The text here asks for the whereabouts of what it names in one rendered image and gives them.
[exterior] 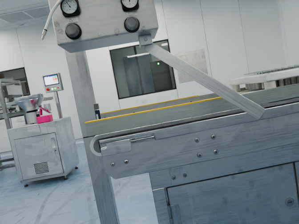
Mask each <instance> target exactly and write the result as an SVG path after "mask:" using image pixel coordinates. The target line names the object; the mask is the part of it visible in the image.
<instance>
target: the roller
mask: <svg viewBox="0 0 299 224"><path fill-rule="evenodd" d="M111 137H112V136H111ZM106 138H107V137H106ZM108 138H110V137H108ZM101 139H105V138H101ZM99 140H100V139H97V140H96V141H95V142H94V144H93V148H94V150H95V151H96V152H98V153H101V147H100V144H99Z"/></svg>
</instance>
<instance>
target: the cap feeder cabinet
mask: <svg viewBox="0 0 299 224"><path fill-rule="evenodd" d="M7 131H8V135H9V139H10V143H11V147H12V152H13V156H14V160H15V164H16V169H17V174H18V177H19V181H21V183H25V187H27V186H28V185H27V184H26V182H31V181H36V180H43V179H49V178H54V177H60V176H65V178H64V180H67V179H68V178H66V175H68V174H69V173H70V172H71V171H72V170H73V169H74V168H75V169H77V168H78V167H77V165H78V164H79V156H78V151H77V146H76V142H75V137H74V132H73V127H72V122H71V117H70V116H69V117H63V118H60V119H59V118H58V119H53V121H51V122H46V123H41V124H38V123H37V122H36V123H34V124H26V125H22V126H19V127H15V128H11V129H8V130H7Z"/></svg>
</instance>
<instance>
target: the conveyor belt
mask: <svg viewBox="0 0 299 224"><path fill-rule="evenodd" d="M296 101H299V97H296V98H290V99H286V100H279V101H276V102H271V103H264V104H259V105H260V106H262V107H263V108H265V107H270V106H275V105H280V104H286V103H291V102H296ZM238 112H244V111H243V110H241V109H240V108H237V109H232V110H227V111H222V112H216V113H211V114H206V115H201V116H195V117H190V118H185V119H180V120H173V121H168V122H164V123H158V124H152V125H147V126H142V127H138V128H131V129H126V130H121V131H116V132H110V133H105V134H100V135H96V136H95V137H94V138H93V139H92V140H91V142H90V149H91V151H92V153H93V154H95V155H97V156H101V153H98V152H96V151H95V150H94V148H93V144H94V142H95V141H96V140H97V139H101V138H106V137H111V136H113V137H115V136H117V135H122V134H127V133H132V132H138V131H143V130H148V129H153V128H159V127H165V126H169V125H174V124H181V123H185V122H191V121H195V120H202V119H206V118H211V117H216V116H223V115H228V114H232V113H238Z"/></svg>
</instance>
